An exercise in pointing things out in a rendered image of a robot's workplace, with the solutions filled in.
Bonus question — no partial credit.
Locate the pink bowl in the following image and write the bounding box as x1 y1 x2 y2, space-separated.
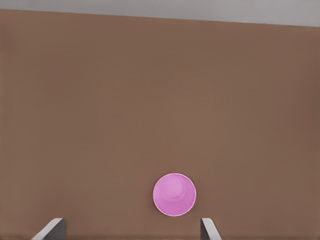
152 172 197 217

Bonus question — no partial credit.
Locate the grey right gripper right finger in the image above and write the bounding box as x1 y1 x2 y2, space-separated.
200 217 223 240

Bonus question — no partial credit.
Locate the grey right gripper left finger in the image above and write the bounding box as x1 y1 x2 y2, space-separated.
31 217 67 240

